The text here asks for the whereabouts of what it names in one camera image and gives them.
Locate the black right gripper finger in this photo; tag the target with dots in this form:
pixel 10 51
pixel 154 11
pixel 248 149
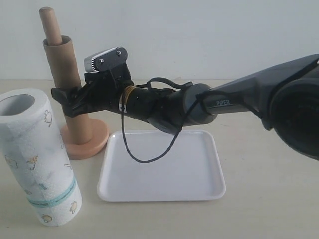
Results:
pixel 75 107
pixel 64 96

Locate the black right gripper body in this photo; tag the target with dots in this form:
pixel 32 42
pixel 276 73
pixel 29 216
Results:
pixel 102 90

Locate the brown cardboard tube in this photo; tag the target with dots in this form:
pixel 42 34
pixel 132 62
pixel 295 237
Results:
pixel 62 62

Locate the printed paper towel roll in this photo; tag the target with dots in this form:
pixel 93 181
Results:
pixel 32 146

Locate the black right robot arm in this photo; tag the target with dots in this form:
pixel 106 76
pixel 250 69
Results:
pixel 285 98

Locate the wooden paper towel holder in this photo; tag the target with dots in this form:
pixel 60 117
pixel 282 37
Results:
pixel 99 129

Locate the white plastic tray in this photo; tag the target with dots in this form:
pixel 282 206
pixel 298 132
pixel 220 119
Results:
pixel 151 166

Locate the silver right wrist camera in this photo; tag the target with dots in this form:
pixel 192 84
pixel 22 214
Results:
pixel 105 60

